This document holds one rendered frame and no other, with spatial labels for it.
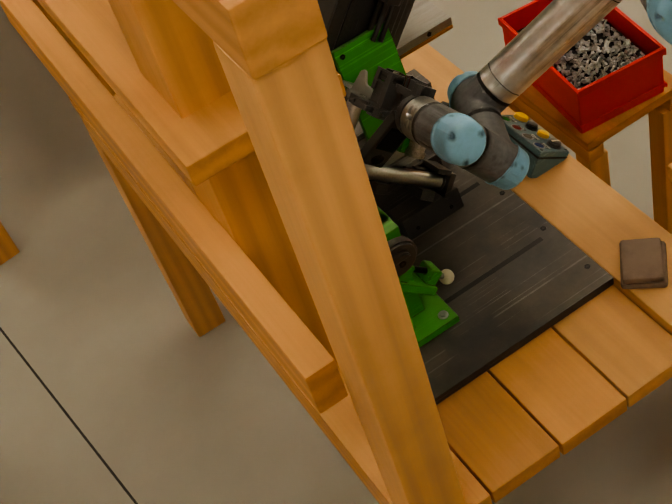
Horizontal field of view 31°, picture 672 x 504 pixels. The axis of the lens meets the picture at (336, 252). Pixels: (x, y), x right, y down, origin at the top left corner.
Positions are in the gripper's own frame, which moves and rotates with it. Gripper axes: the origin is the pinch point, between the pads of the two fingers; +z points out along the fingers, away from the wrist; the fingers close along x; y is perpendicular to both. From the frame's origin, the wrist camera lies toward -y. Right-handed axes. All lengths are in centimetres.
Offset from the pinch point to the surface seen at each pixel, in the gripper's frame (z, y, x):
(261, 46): -78, 12, 59
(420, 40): 14.6, 12.1, -17.6
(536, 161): -5.9, -1.5, -38.4
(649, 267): -38, -10, -44
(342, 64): 2.4, 4.6, 3.9
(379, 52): 2.4, 8.5, -2.4
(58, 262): 164, -96, -15
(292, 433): 64, -97, -53
